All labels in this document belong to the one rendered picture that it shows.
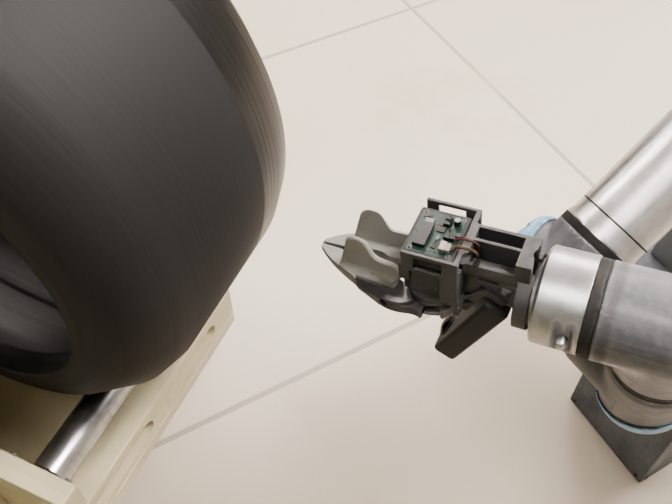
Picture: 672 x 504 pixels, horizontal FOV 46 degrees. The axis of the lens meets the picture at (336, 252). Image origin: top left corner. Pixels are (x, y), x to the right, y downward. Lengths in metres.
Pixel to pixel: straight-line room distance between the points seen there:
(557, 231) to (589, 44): 2.28
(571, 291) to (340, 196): 1.76
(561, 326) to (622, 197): 0.19
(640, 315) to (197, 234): 0.38
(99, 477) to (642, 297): 0.66
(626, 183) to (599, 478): 1.27
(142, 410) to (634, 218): 0.63
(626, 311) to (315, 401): 1.40
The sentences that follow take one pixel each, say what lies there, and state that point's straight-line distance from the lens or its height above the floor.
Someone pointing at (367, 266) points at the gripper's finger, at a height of 1.18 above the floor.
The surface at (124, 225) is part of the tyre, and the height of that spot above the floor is 1.29.
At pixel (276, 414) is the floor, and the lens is 1.99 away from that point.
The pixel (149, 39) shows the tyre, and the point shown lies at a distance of 0.68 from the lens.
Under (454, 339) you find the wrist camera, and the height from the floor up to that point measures 1.11.
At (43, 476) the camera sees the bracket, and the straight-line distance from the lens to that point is 0.94.
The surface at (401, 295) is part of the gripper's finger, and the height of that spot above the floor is 1.17.
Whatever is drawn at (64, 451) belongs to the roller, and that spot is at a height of 0.92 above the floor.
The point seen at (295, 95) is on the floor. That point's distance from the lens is 2.73.
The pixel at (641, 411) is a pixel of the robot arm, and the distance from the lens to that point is 0.79.
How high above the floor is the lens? 1.77
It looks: 52 degrees down
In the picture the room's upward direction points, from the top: straight up
